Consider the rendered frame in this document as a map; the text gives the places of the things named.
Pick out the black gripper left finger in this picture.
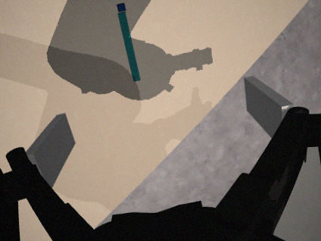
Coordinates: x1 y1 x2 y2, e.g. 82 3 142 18
0 113 109 241

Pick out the turquoise rod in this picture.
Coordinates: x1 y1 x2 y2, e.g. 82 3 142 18
118 12 140 82

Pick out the small dark blue block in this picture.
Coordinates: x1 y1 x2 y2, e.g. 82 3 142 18
117 3 126 12

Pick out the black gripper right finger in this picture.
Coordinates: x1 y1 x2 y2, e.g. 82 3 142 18
183 76 321 241

